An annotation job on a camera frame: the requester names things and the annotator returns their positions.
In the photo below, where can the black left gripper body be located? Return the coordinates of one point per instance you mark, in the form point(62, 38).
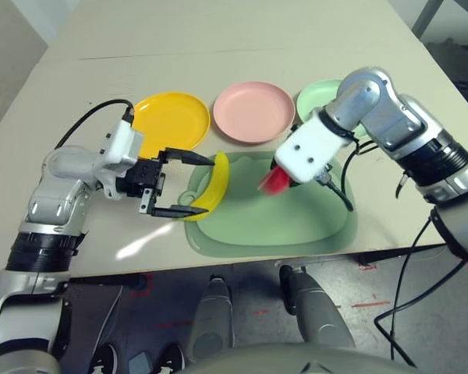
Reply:
point(144, 177)

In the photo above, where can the mint green plastic plate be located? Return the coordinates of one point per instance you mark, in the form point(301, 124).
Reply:
point(316, 97)

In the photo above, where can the grey foot pedal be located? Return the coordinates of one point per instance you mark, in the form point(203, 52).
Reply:
point(140, 364)

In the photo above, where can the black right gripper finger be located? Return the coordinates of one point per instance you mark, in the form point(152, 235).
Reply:
point(297, 184)
point(295, 129)

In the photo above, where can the grey robot right leg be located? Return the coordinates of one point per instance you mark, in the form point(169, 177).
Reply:
point(320, 311)

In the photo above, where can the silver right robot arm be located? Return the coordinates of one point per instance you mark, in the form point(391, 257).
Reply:
point(362, 97)

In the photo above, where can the yellow toy banana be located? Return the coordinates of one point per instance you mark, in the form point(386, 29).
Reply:
point(220, 179)

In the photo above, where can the black table frame bar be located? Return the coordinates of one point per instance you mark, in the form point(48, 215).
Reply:
point(109, 281)
point(401, 252)

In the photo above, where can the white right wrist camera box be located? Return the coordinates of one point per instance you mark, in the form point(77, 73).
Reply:
point(308, 152)

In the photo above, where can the green silicone cutting mat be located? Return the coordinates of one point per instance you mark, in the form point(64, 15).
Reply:
point(277, 222)

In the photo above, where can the red toy watermelon slice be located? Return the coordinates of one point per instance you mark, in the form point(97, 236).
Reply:
point(275, 183)

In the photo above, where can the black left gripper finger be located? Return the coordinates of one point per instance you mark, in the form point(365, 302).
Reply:
point(175, 211)
point(183, 156)

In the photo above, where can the black bystander sneaker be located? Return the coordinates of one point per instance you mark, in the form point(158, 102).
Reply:
point(105, 360)
point(171, 358)

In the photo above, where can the pink plastic plate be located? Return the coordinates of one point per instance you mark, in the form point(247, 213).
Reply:
point(253, 113)

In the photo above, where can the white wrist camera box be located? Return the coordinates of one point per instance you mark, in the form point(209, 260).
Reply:
point(121, 144)
point(308, 152)

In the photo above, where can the grey robot torso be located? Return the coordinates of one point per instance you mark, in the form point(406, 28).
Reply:
point(296, 360)

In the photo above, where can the yellow plastic plate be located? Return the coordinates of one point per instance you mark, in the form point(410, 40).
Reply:
point(171, 121)

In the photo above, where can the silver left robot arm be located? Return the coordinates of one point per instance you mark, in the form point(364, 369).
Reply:
point(62, 163)

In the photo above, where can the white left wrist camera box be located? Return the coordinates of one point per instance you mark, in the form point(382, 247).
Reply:
point(121, 144)

